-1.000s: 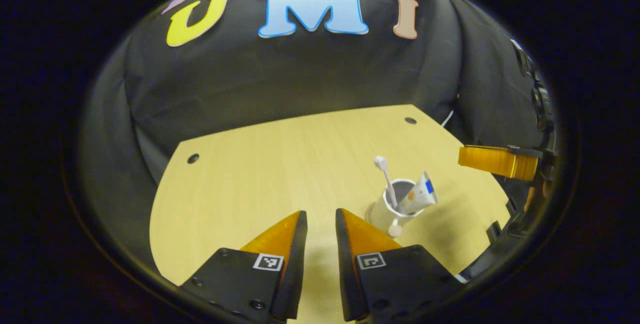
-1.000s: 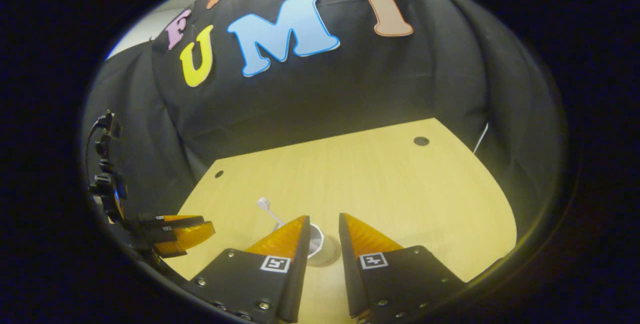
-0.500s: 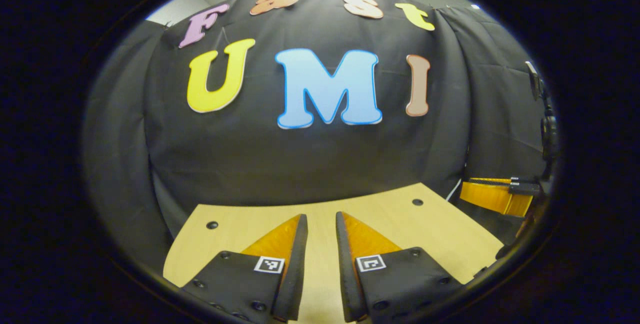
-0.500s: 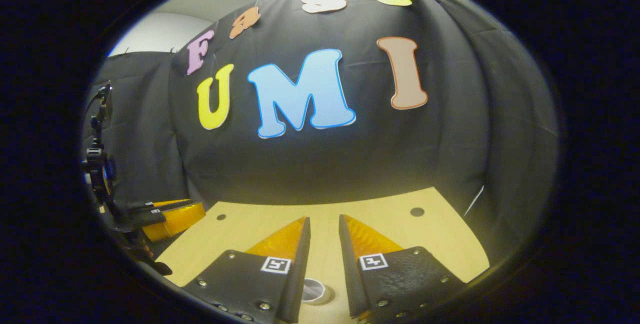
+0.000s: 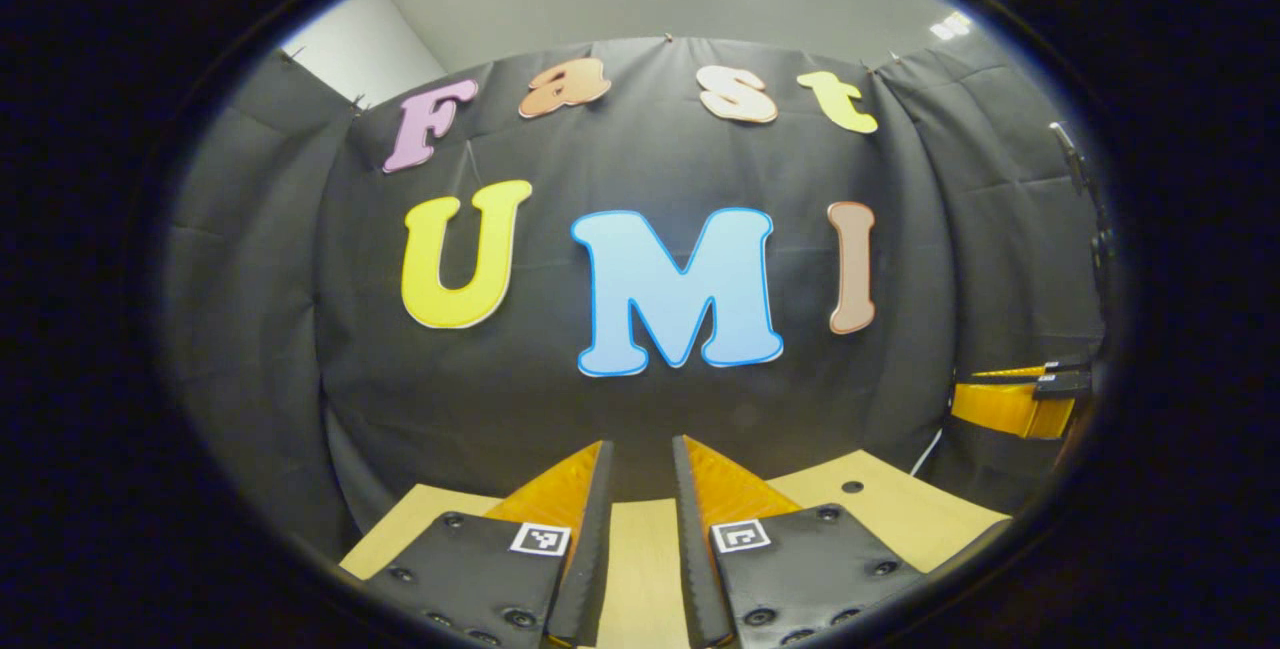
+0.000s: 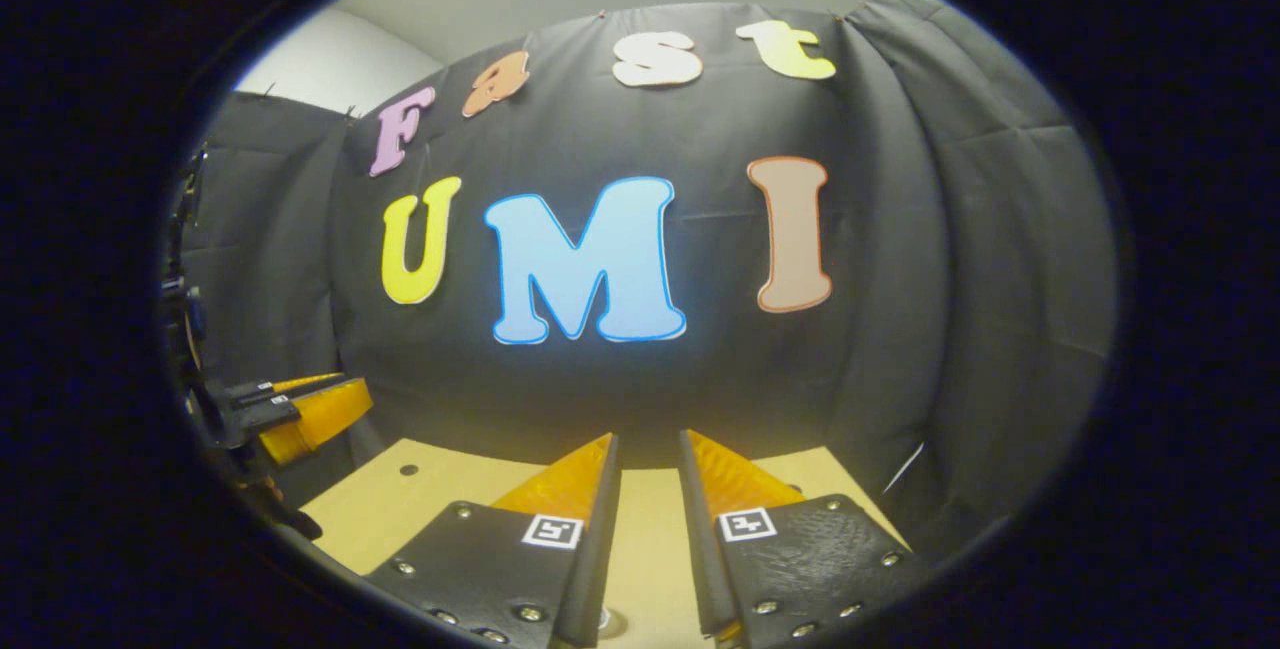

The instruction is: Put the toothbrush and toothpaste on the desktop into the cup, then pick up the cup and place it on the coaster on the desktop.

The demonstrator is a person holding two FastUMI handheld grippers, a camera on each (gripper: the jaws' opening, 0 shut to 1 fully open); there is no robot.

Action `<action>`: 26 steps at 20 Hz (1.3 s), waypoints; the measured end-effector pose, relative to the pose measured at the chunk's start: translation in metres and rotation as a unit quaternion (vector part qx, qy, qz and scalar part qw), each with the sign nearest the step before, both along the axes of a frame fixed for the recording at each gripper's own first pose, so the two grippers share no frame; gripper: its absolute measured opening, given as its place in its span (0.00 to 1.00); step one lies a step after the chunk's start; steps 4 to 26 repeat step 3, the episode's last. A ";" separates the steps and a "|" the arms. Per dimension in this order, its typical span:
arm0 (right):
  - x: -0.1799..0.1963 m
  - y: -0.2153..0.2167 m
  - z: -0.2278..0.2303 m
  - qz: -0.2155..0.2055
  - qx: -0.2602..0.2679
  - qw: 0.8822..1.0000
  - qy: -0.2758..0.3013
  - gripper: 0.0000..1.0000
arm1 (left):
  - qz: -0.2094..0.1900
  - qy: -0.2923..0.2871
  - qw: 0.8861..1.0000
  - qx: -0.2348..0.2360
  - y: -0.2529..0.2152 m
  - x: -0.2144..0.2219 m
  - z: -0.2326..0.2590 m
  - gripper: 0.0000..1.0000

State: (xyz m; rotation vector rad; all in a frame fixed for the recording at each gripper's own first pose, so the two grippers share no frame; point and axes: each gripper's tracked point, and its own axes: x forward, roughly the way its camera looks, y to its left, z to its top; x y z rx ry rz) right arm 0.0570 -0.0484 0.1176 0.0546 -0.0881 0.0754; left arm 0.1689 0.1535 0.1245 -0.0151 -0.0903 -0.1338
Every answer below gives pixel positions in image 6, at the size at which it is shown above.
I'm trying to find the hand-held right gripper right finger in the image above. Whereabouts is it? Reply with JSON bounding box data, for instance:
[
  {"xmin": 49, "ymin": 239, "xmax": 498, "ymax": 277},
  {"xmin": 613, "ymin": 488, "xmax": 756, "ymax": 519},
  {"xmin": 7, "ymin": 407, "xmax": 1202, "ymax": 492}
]
[{"xmin": 678, "ymin": 429, "xmax": 931, "ymax": 649}]

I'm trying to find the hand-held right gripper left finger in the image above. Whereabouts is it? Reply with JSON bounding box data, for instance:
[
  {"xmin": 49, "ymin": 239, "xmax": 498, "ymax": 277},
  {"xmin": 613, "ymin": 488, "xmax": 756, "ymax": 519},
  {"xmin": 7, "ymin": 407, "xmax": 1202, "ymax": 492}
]
[{"xmin": 363, "ymin": 432, "xmax": 622, "ymax": 649}]

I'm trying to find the light wooden desktop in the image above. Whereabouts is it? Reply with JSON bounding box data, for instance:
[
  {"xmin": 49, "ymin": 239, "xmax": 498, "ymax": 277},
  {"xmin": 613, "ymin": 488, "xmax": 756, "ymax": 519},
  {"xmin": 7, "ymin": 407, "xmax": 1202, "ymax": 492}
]
[{"xmin": 300, "ymin": 437, "xmax": 911, "ymax": 649}]

